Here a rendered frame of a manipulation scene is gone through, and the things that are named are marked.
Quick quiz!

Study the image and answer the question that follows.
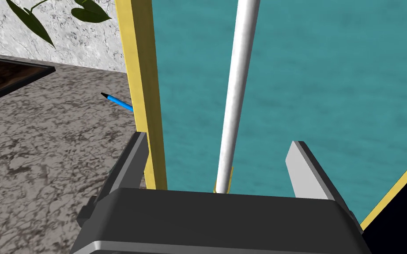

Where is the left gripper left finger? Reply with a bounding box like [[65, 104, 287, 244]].
[[97, 131, 150, 202]]

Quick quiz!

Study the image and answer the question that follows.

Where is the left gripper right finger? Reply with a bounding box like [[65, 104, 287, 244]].
[[285, 140, 338, 201]]

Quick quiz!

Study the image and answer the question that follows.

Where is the blue pen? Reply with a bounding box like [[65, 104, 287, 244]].
[[100, 92, 134, 113]]

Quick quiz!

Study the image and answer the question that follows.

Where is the teal cupboard door yellow edge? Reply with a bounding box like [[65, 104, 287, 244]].
[[114, 0, 407, 232]]

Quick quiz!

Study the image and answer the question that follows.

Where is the dark brown tray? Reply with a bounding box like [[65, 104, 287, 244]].
[[0, 56, 57, 108]]

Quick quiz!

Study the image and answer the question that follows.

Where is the green leafy plant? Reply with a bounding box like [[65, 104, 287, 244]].
[[0, 0, 112, 49]]

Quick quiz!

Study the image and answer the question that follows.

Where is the white bar handle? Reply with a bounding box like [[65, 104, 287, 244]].
[[213, 0, 261, 194]]

